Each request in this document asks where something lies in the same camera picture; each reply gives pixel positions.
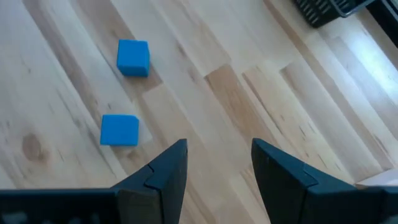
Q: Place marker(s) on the black plastic basket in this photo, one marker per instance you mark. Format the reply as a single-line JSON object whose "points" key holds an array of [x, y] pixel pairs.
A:
{"points": [[320, 12]]}

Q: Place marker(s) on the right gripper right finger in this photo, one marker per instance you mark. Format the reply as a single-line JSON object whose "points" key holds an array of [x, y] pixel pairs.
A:
{"points": [[289, 193]]}

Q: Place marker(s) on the blue foam cube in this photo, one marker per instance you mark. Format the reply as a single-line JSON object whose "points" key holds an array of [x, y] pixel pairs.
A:
{"points": [[119, 130], [133, 57]]}

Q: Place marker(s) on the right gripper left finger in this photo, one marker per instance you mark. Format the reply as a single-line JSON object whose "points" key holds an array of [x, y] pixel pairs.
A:
{"points": [[161, 196]]}

